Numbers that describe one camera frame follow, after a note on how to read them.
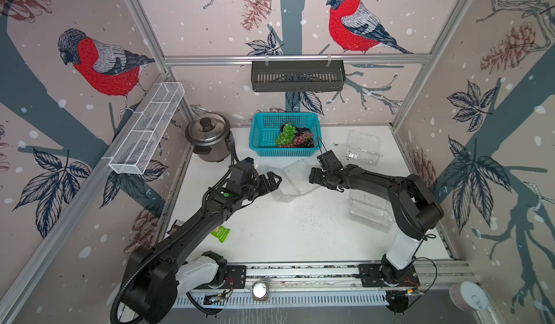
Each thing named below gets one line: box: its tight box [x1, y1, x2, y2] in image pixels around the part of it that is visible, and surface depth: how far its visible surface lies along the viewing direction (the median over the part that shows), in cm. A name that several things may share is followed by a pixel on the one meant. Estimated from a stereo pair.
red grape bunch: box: [291, 132, 315, 148], surface depth 112 cm
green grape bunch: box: [274, 122, 297, 146], surface depth 111 cm
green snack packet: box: [211, 225, 231, 243], surface depth 85 cm
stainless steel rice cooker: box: [185, 112, 231, 163], surface depth 97 cm
